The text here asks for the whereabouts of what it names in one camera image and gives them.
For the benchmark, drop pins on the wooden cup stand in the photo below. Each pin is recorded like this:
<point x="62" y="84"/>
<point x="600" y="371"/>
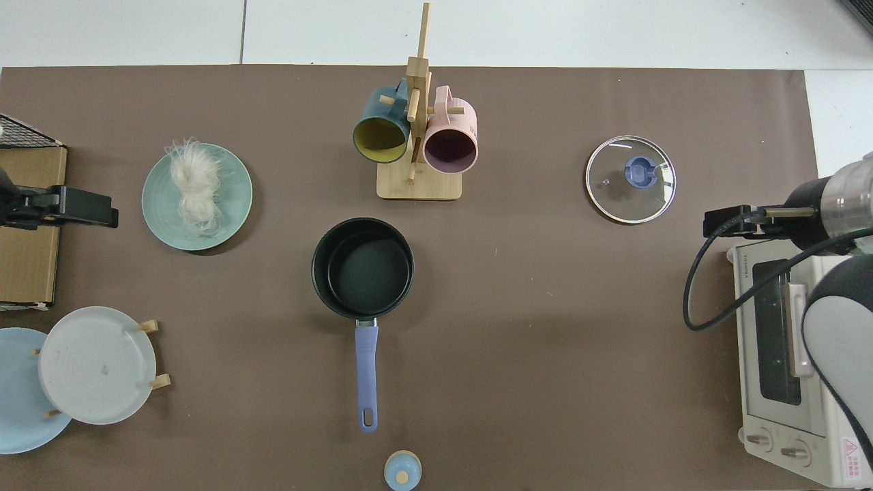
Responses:
<point x="419" y="187"/>

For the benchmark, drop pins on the brown table cloth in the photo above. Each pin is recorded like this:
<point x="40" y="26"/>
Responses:
<point x="545" y="307"/>

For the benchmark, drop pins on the dark teal cup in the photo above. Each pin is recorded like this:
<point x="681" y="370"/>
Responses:
<point x="374" y="114"/>

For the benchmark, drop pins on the wooden plate rack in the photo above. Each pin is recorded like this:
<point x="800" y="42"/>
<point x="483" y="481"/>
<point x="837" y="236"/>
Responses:
<point x="149" y="326"/>

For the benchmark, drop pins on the light blue plate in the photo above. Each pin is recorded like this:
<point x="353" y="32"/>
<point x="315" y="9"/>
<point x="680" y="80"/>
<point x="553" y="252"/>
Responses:
<point x="17" y="409"/>

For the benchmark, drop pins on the grey plate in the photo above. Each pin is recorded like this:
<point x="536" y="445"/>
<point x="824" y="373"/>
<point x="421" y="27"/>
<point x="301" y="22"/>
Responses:
<point x="95" y="368"/>

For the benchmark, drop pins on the pale toaster oven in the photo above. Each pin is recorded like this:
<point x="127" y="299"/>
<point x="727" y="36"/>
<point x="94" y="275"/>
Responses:
<point x="771" y="416"/>

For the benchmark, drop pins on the small blue round thing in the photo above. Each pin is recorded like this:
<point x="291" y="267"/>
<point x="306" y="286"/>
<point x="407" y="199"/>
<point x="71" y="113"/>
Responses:
<point x="394" y="467"/>

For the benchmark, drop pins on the black ribbed object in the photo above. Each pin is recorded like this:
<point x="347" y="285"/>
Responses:
<point x="863" y="10"/>

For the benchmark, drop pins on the green plate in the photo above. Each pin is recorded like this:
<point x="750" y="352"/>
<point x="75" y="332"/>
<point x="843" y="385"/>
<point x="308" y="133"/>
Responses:
<point x="235" y="198"/>

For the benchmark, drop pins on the pink cup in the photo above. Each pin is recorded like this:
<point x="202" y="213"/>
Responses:
<point x="465" y="123"/>

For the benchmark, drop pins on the glass lid with blue knob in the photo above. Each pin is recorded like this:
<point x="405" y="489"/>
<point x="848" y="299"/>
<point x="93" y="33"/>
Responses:
<point x="614" y="198"/>

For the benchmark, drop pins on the white vermicelli bundle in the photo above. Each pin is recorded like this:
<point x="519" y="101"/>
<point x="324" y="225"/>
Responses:
<point x="194" y="184"/>

